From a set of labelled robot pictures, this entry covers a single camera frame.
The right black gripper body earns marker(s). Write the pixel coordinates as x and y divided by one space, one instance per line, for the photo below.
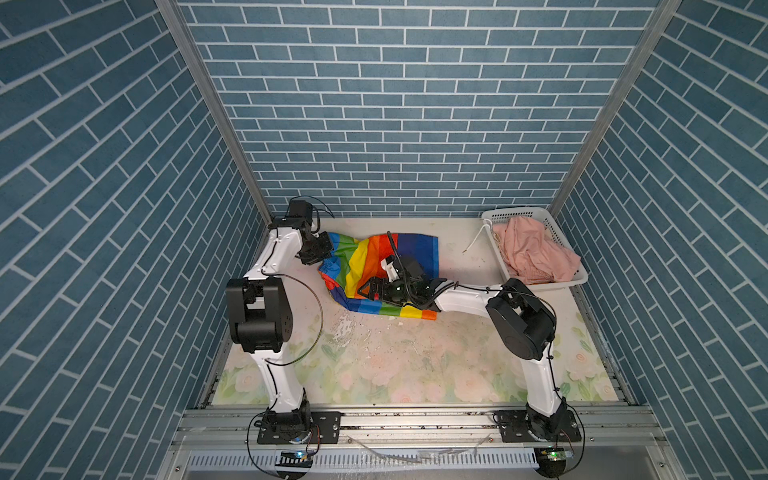
393 292

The right green circuit board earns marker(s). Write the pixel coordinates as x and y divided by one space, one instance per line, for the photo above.
551 458

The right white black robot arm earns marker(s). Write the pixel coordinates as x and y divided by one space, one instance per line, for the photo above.
525 323

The green circuit board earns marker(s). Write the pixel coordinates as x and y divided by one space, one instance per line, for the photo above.
551 458
294 459

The white plastic laundry basket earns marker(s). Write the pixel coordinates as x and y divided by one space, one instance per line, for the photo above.
492 217

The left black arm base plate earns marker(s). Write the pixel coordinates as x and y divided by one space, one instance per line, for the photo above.
295 427

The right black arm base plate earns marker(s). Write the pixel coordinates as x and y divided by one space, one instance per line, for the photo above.
520 426

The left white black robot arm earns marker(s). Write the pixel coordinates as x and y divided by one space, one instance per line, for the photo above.
261 320

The rainbow striped shorts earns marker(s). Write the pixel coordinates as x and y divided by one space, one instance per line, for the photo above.
353 262

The pink folded shorts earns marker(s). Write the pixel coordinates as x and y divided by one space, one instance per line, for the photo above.
531 254

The left green circuit board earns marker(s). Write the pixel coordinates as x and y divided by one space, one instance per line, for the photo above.
294 459

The aluminium mounting rail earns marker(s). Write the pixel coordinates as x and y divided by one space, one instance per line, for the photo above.
619 441

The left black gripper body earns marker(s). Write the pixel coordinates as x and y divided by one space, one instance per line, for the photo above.
317 247

